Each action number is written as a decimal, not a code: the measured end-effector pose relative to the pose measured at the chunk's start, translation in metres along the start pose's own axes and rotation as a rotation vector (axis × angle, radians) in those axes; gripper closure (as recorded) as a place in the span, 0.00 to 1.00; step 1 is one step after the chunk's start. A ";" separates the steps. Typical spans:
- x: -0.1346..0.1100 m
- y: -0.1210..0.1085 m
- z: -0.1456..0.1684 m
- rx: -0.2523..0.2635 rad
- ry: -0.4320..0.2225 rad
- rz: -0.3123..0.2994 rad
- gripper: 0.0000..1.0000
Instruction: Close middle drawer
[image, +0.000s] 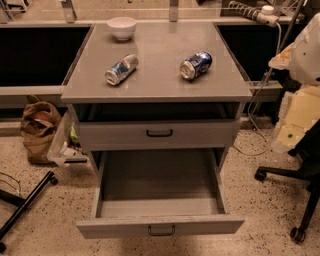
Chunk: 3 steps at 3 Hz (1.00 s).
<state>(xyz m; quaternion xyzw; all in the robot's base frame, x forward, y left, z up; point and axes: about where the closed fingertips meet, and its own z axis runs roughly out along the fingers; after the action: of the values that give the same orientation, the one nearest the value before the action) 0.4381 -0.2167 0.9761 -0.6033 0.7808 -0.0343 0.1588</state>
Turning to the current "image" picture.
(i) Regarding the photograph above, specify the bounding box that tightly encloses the grey drawer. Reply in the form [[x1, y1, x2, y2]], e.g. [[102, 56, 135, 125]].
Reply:
[[77, 149, 244, 239], [77, 103, 240, 151]]

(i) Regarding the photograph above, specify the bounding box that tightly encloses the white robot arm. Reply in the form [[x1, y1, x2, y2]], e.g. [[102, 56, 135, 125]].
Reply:
[[269, 13, 320, 153]]

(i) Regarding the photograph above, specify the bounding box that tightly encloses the grey drawer cabinet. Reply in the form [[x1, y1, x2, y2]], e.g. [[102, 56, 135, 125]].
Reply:
[[62, 21, 252, 166]]

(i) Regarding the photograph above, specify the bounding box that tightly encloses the grey top drawer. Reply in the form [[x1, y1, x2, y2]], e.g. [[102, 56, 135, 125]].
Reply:
[[77, 103, 240, 151]]

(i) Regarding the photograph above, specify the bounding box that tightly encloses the blue pepsi can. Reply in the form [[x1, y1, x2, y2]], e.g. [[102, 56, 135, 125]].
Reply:
[[180, 52, 213, 80]]

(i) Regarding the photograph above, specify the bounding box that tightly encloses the silver blue soda can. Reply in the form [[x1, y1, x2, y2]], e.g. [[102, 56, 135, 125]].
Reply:
[[105, 54, 139, 86]]

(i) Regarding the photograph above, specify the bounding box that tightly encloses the clear plastic bin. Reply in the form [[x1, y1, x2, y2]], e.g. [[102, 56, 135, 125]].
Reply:
[[47, 112, 93, 173]]

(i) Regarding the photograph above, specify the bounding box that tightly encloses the white ceramic bowl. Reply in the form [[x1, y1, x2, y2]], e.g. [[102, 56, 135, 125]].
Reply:
[[107, 17, 137, 41]]

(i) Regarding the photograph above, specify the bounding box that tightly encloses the brown paper bag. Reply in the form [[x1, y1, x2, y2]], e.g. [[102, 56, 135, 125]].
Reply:
[[20, 95, 62, 164]]

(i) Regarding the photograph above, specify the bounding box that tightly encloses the black office chair base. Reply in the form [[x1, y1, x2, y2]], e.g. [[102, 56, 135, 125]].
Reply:
[[254, 119, 320, 244]]

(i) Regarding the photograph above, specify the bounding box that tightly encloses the black stand leg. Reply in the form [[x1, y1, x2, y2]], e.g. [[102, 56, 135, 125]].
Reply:
[[0, 171, 58, 254]]

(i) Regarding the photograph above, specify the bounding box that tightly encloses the grey cable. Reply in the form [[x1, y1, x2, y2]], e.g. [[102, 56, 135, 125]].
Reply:
[[233, 22, 283, 158]]

